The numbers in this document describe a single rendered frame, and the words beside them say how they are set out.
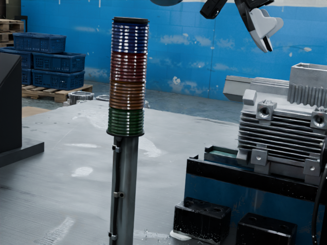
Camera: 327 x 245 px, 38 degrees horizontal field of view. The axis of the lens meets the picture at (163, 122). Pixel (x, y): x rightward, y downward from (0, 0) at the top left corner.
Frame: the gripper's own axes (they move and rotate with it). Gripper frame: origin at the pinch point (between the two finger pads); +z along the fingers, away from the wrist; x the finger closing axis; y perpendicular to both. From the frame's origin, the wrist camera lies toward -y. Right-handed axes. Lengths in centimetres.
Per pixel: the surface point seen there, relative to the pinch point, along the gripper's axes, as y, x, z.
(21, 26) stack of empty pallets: -453, 460, -219
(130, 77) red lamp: -10.8, -38.2, -1.8
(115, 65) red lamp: -12.2, -38.8, -4.4
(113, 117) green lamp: -16.4, -38.8, 3.0
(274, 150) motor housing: -1.8, -14.9, 19.8
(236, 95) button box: -14.3, 12.4, 7.3
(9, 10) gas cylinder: -472, 470, -256
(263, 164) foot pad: -4.5, -15.6, 21.4
